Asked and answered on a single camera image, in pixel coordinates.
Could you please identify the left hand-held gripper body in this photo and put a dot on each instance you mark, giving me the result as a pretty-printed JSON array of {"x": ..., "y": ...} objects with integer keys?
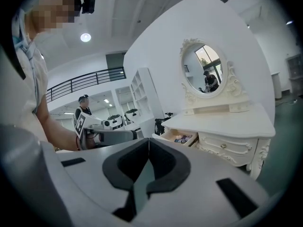
[{"x": 80, "y": 124}]

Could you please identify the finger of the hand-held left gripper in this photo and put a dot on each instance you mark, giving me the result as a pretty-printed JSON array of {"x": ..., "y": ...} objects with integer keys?
[{"x": 118, "y": 136}]

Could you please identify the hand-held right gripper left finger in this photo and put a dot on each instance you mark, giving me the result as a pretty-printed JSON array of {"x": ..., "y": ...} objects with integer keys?
[{"x": 94, "y": 174}]

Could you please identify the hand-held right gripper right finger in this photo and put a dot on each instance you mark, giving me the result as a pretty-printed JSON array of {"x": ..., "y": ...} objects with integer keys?
[{"x": 201, "y": 197}]

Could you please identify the wooden drawer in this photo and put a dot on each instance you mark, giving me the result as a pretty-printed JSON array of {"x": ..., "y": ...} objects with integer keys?
[
  {"x": 165, "y": 136},
  {"x": 236, "y": 145}
]

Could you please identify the person's left forearm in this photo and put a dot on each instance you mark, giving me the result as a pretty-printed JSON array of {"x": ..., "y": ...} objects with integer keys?
[{"x": 59, "y": 133}]

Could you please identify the white vanity dressing table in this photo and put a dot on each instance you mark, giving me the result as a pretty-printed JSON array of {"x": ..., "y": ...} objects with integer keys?
[{"x": 213, "y": 124}]

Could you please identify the person's left hand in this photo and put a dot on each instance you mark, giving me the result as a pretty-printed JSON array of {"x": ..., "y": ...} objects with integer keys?
[{"x": 92, "y": 139}]

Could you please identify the white service robot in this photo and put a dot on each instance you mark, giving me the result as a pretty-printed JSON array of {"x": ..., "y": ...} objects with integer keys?
[
  {"x": 132, "y": 119},
  {"x": 116, "y": 123}
]

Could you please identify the black scooter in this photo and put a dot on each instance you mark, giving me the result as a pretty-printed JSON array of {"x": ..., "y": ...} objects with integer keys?
[{"x": 159, "y": 126}]

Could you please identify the white shelf unit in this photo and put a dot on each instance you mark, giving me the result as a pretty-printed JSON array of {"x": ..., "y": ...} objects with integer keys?
[{"x": 151, "y": 91}]

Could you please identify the black metal railing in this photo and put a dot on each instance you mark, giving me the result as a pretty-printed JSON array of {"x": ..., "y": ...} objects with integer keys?
[{"x": 113, "y": 75}]

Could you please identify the blue packet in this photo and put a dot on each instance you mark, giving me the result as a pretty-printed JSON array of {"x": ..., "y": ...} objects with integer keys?
[{"x": 177, "y": 140}]

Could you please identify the clear plastic bag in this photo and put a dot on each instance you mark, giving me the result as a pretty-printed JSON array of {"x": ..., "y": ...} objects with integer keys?
[{"x": 185, "y": 137}]

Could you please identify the person's white dress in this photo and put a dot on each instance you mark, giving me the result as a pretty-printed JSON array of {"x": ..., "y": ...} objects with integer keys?
[{"x": 30, "y": 84}]

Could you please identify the round ceiling lamp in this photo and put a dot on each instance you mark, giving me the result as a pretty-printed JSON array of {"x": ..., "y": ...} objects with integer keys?
[{"x": 85, "y": 37}]

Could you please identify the oval white framed mirror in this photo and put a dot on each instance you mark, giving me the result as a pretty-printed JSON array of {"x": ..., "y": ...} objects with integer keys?
[{"x": 201, "y": 67}]

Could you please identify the person's head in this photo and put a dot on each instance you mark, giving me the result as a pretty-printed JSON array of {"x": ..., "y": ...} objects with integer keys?
[{"x": 52, "y": 11}]

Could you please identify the grey open shelf cabinet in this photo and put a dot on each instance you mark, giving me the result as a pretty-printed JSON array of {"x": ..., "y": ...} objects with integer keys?
[{"x": 294, "y": 74}]

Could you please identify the white gripper camera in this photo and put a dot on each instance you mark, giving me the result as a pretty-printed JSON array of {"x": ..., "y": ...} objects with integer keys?
[{"x": 107, "y": 124}]

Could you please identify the black head camera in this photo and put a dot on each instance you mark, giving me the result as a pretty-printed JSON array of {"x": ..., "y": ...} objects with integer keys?
[{"x": 88, "y": 3}]

